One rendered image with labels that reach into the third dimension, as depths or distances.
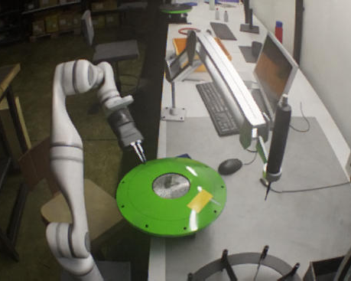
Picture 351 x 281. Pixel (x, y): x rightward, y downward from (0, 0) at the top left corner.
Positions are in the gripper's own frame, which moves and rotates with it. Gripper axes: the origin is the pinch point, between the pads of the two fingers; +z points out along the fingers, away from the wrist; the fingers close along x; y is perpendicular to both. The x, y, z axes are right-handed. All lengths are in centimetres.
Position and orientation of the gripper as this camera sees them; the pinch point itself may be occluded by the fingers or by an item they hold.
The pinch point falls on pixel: (144, 161)
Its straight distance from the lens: 104.1
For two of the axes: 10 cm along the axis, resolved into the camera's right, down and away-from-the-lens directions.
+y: -2.8, 3.8, 8.8
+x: -8.4, 3.5, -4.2
